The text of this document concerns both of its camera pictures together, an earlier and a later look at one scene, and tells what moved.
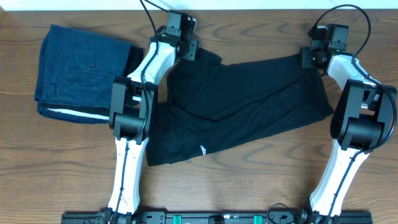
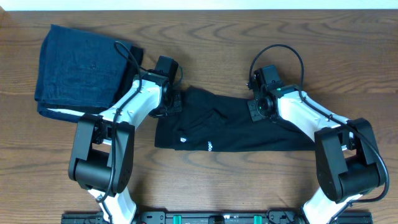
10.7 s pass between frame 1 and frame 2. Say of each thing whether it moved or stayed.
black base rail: stayed
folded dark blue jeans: stayed
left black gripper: moved
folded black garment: stayed
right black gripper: moved
